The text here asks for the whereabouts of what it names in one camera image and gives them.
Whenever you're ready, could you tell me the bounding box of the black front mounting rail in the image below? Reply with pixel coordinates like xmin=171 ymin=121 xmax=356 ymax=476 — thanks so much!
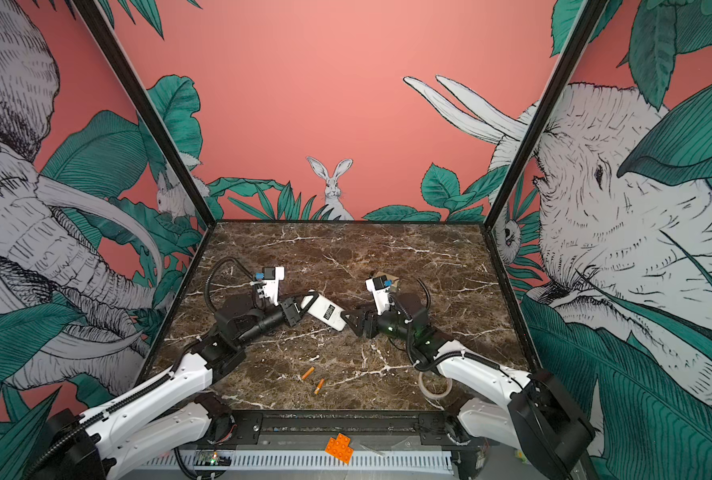
xmin=224 ymin=410 xmax=464 ymax=448

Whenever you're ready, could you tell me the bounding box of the small green circuit board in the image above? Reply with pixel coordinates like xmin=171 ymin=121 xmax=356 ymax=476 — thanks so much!
xmin=193 ymin=451 xmax=233 ymax=469

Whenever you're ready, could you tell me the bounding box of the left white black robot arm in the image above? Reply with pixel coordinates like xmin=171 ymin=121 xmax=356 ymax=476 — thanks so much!
xmin=23 ymin=267 xmax=322 ymax=479

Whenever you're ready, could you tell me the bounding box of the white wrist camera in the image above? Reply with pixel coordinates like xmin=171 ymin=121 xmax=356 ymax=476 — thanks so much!
xmin=253 ymin=266 xmax=285 ymax=306
xmin=366 ymin=274 xmax=395 ymax=315

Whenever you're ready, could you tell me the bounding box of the clear tape roll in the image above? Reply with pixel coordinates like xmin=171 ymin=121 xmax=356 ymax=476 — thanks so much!
xmin=417 ymin=371 xmax=454 ymax=401

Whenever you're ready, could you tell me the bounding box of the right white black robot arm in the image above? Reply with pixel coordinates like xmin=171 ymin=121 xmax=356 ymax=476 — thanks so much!
xmin=337 ymin=276 xmax=595 ymax=479

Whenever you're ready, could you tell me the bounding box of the orange toy brick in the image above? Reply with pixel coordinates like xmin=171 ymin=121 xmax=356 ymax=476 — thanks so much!
xmin=325 ymin=433 xmax=354 ymax=465

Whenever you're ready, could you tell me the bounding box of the white slotted cable duct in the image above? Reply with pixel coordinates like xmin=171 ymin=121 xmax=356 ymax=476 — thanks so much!
xmin=132 ymin=449 xmax=455 ymax=472

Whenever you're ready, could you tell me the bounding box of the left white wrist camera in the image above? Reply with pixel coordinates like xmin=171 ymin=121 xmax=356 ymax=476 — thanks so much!
xmin=253 ymin=266 xmax=285 ymax=306

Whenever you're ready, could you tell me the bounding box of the orange aa battery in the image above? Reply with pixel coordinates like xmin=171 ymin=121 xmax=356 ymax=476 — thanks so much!
xmin=301 ymin=367 xmax=315 ymax=381
xmin=314 ymin=379 xmax=326 ymax=395

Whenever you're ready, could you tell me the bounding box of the white red remote control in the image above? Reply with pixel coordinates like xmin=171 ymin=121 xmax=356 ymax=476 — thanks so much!
xmin=306 ymin=293 xmax=347 ymax=331

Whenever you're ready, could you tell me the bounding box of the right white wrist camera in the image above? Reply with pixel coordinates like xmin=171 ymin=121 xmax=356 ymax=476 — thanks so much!
xmin=366 ymin=274 xmax=395 ymax=315

